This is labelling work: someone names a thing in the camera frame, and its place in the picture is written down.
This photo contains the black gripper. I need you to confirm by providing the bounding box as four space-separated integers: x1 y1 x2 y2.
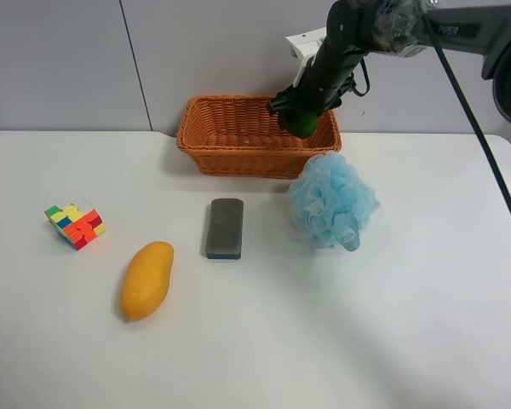
267 40 358 124

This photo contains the green lemon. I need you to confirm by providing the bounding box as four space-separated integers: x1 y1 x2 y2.
278 111 319 139

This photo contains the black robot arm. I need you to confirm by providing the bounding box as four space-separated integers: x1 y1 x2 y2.
267 1 511 131

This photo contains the orange wicker basket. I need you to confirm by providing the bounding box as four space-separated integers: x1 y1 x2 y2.
176 95 342 179

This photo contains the blue mesh bath sponge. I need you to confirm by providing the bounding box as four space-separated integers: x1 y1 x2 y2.
288 151 380 251

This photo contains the grey whiteboard eraser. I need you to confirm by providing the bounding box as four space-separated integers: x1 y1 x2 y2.
204 198 244 260

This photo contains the yellow mango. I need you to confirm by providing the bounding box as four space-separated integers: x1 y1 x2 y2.
119 241 175 321

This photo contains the colourful rubik's cube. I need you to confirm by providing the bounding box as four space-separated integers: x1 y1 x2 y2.
44 195 106 251

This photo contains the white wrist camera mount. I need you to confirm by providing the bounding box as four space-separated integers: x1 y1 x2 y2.
285 27 326 88

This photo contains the black cable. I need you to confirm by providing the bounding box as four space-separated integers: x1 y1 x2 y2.
423 12 511 252

